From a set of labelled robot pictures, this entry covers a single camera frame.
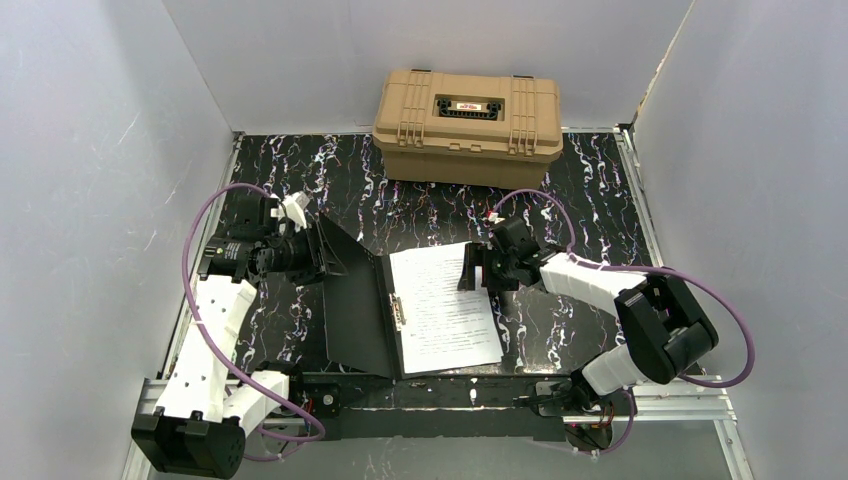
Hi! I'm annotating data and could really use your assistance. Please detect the white A4 file folder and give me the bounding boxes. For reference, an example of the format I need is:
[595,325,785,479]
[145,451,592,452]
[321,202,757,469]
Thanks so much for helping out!
[317,215,505,382]

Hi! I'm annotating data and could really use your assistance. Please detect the printed paper sheet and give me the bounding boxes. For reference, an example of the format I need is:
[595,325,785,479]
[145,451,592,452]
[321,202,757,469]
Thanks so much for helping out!
[389,243,503,376]

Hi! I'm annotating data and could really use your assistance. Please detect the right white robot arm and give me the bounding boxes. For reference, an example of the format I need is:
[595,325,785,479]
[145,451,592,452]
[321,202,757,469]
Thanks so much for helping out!
[457,218,719,401]

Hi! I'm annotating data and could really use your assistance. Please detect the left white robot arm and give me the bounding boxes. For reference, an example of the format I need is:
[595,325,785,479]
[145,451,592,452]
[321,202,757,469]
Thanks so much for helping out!
[131,186,345,479]

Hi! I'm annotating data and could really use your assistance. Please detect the tan plastic toolbox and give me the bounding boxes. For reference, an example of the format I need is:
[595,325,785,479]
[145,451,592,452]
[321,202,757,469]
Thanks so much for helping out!
[372,69,564,190]

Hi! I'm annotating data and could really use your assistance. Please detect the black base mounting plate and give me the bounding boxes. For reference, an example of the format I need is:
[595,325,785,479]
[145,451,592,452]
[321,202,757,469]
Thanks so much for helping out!
[241,372,639,444]

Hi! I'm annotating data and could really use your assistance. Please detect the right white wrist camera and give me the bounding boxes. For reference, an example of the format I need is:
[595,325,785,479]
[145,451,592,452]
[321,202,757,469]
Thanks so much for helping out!
[486,211,503,225]

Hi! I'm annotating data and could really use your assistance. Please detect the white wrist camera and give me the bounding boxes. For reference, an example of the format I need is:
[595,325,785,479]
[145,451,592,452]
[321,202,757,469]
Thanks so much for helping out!
[282,191,310,229]
[486,211,503,225]

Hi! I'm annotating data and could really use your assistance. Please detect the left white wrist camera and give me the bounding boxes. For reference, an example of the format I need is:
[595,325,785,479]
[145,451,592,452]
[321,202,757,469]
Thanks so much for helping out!
[282,191,310,229]

